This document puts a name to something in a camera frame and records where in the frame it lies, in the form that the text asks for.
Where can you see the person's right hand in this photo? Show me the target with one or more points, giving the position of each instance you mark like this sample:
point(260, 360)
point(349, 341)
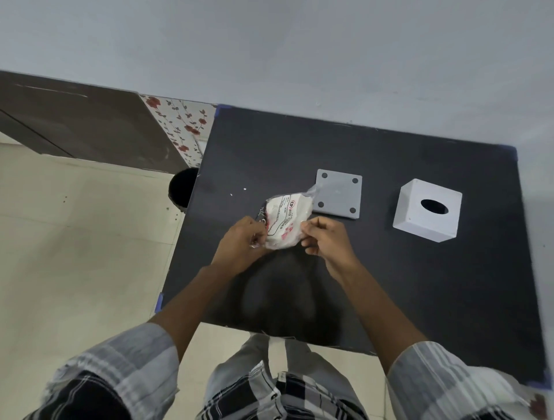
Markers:
point(331, 246)

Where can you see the person's left hand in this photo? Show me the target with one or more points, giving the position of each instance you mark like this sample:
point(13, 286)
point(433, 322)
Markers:
point(236, 247)

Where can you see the person's right thumb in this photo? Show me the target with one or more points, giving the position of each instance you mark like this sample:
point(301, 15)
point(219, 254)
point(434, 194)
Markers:
point(310, 228)

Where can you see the person's left fingers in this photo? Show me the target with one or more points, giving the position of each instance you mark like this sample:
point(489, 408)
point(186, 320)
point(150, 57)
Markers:
point(258, 236)

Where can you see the clear plastic packet white contents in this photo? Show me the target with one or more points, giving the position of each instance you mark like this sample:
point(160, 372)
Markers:
point(285, 220)

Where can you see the person's left forearm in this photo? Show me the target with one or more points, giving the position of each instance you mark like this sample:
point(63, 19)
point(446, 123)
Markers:
point(192, 298)

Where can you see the person's right forearm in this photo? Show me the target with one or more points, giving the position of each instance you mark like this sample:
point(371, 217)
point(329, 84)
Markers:
point(372, 311)

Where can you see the grey square plate with holes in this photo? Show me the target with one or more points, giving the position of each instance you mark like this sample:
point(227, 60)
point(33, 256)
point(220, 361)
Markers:
point(337, 194)

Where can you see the black round bin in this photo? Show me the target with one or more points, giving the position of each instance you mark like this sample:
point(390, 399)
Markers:
point(181, 188)

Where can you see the white box with oval hole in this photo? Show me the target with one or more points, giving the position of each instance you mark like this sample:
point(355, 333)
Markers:
point(428, 210)

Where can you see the red floral patterned panel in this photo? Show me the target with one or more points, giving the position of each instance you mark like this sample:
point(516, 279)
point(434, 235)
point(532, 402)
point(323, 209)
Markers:
point(181, 125)

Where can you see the grey checked shirt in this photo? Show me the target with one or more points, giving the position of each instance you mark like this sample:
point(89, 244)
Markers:
point(268, 389)

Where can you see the dark brown wooden cabinet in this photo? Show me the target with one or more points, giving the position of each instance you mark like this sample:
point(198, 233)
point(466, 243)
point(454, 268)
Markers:
point(82, 123)

